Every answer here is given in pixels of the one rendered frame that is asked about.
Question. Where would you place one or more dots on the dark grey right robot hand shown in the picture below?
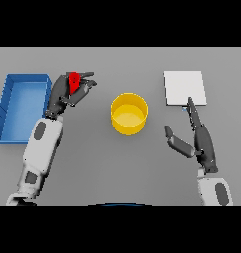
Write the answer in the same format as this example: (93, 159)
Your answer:
(202, 141)

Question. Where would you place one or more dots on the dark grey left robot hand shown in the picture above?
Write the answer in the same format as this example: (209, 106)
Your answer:
(61, 93)

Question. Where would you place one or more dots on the red beaker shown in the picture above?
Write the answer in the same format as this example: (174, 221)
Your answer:
(73, 81)

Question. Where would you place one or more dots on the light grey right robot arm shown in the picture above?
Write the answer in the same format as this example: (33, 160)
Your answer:
(214, 191)

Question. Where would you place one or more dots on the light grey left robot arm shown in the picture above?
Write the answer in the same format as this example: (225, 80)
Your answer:
(39, 150)

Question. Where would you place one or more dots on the pale square measuring scale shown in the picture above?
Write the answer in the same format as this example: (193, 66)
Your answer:
(185, 87)

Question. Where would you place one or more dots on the yellow bowl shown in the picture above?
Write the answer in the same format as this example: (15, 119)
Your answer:
(129, 114)

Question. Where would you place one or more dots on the blue tray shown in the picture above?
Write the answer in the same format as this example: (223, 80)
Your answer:
(22, 102)

